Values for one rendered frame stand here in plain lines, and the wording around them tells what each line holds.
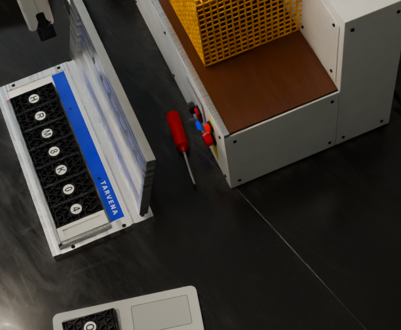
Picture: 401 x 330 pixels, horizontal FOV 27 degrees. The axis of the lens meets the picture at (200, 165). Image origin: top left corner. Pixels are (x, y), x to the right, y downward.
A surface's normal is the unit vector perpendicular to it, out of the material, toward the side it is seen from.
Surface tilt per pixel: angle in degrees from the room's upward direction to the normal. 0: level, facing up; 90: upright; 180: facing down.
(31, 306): 0
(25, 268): 0
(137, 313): 0
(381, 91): 90
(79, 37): 90
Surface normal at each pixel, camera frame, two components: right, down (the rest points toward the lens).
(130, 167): 0.13, -0.59
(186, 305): -0.10, -0.51
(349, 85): 0.38, 0.77
